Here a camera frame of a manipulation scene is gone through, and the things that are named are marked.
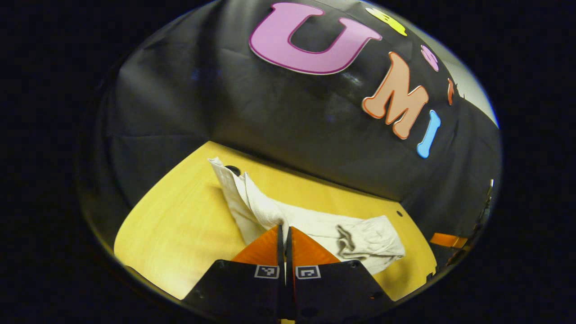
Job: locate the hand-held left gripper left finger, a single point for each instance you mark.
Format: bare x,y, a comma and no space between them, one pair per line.
252,292

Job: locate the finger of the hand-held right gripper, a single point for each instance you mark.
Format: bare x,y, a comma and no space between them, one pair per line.
447,240

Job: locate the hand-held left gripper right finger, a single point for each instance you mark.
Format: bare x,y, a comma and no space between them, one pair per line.
333,292

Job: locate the white jeans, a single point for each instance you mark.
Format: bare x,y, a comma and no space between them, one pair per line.
315,225

